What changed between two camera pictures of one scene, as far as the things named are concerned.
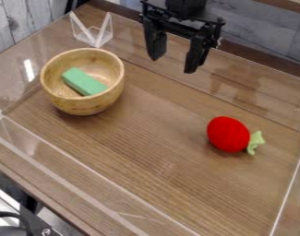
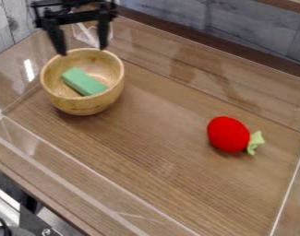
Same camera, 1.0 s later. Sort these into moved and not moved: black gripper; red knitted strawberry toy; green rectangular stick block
Moved: black gripper
Not moved: red knitted strawberry toy; green rectangular stick block
